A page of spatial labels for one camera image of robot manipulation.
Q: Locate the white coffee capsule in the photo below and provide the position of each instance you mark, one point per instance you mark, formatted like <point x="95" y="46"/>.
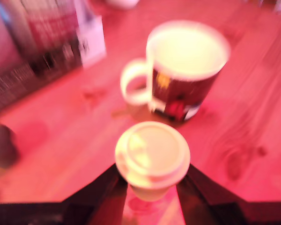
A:
<point x="152" y="159"/>

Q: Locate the dark printed coffee mug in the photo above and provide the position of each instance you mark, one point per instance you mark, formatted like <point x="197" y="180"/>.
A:
<point x="185" y="70"/>

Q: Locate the dark flat cardboard box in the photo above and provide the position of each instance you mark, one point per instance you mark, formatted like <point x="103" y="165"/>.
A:
<point x="37" y="70"/>

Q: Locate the white labelled tin can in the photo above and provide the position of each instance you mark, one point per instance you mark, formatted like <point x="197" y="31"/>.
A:
<point x="51" y="25"/>

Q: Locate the small white round camera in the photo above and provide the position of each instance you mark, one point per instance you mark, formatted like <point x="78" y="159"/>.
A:
<point x="121" y="3"/>

